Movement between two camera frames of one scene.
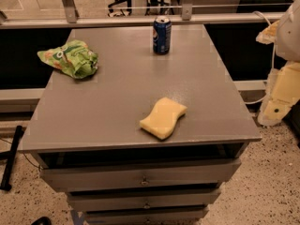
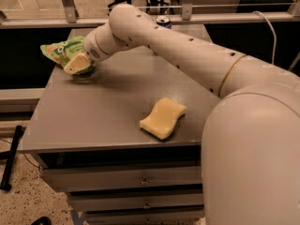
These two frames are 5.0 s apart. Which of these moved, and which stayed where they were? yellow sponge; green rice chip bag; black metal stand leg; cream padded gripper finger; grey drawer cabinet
Moved: green rice chip bag; cream padded gripper finger
Stayed: yellow sponge; black metal stand leg; grey drawer cabinet
